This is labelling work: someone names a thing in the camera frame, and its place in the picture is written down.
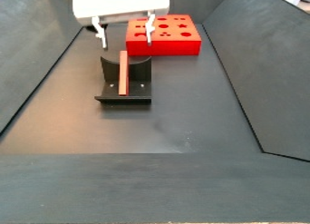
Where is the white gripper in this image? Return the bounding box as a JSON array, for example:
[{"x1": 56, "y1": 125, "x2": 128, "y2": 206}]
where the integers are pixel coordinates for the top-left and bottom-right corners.
[{"x1": 72, "y1": 0, "x2": 169, "y2": 49}]

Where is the red double-square peg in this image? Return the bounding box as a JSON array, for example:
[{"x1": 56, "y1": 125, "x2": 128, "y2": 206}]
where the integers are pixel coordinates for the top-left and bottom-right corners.
[{"x1": 119, "y1": 51, "x2": 128, "y2": 96}]

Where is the red shape-sorting board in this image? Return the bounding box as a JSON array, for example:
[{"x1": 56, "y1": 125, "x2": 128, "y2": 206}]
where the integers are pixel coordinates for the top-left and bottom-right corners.
[{"x1": 125, "y1": 15, "x2": 200, "y2": 56}]

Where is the black regrasp fixture stand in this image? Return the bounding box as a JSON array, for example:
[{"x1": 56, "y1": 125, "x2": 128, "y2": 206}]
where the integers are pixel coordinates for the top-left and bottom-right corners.
[{"x1": 95, "y1": 51, "x2": 151, "y2": 103}]

